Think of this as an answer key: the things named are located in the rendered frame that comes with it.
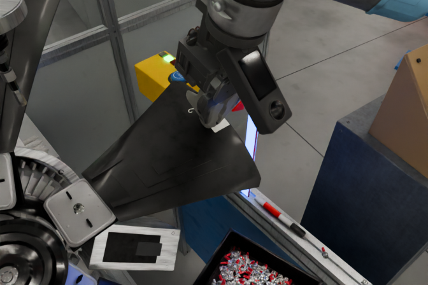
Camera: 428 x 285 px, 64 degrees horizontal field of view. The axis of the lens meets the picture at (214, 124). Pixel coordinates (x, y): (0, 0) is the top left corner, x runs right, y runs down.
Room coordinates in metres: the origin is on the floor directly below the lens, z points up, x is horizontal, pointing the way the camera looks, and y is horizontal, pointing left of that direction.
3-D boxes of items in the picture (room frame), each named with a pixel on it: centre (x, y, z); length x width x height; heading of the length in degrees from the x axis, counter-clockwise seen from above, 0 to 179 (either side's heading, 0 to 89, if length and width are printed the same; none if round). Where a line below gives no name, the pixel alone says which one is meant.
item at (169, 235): (0.29, 0.16, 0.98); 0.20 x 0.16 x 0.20; 43
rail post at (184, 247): (0.72, 0.14, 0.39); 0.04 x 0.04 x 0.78; 43
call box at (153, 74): (0.70, 0.11, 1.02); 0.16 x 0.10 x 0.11; 43
